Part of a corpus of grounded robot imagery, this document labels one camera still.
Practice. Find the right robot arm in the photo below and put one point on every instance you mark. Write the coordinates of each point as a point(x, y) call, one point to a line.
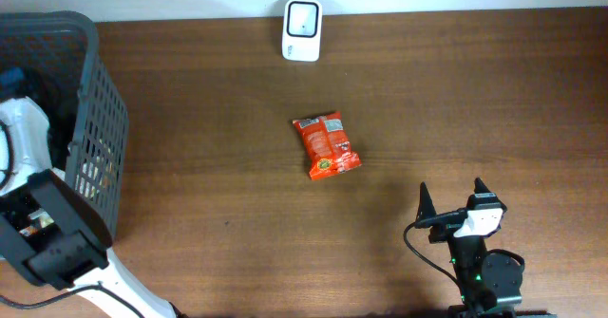
point(489, 281)

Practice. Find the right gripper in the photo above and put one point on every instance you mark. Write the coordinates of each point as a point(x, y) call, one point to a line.
point(445, 223)

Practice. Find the grey plastic mesh basket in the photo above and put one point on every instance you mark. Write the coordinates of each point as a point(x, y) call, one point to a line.
point(64, 46)

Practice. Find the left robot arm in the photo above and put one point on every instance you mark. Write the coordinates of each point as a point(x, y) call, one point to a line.
point(49, 233)

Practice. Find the white barcode scanner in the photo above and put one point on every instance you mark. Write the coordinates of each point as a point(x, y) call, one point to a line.
point(302, 29)

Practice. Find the red snack bag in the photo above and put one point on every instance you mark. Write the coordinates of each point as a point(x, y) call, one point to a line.
point(327, 144)

